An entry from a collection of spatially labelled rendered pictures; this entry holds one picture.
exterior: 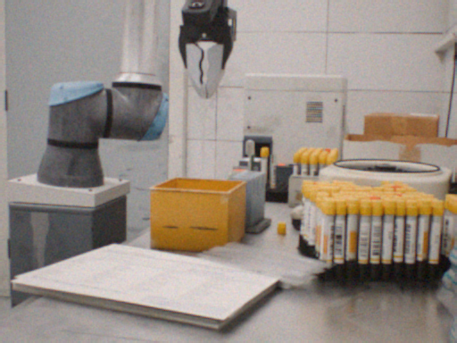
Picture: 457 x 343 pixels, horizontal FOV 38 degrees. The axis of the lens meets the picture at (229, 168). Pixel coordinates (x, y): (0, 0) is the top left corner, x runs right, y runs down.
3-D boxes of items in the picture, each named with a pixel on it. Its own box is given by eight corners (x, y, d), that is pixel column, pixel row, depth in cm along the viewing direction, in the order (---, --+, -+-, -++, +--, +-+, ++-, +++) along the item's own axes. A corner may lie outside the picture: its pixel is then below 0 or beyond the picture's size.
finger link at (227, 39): (233, 70, 110) (234, 15, 109) (231, 69, 108) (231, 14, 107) (205, 70, 111) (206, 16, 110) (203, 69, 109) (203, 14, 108)
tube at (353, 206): (344, 276, 92) (347, 199, 91) (343, 273, 94) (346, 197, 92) (356, 277, 92) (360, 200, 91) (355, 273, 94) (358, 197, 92)
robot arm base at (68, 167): (21, 179, 148) (24, 136, 147) (64, 173, 162) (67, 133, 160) (77, 190, 142) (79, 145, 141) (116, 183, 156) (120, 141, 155)
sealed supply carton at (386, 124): (372, 160, 247) (374, 110, 245) (437, 164, 239) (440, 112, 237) (360, 170, 217) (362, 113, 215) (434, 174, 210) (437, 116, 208)
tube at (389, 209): (386, 278, 92) (391, 201, 91) (377, 274, 93) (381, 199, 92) (394, 275, 93) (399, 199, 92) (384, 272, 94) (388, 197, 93)
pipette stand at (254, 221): (237, 220, 132) (238, 170, 130) (271, 223, 130) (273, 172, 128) (221, 230, 122) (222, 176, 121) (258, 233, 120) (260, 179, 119)
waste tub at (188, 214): (173, 231, 120) (174, 177, 119) (245, 237, 117) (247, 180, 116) (147, 248, 107) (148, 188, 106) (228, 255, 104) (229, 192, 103)
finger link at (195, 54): (211, 98, 116) (213, 45, 114) (202, 98, 110) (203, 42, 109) (194, 97, 116) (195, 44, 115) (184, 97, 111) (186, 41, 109)
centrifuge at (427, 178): (314, 210, 145) (317, 154, 143) (457, 222, 134) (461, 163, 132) (282, 231, 123) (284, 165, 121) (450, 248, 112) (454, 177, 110)
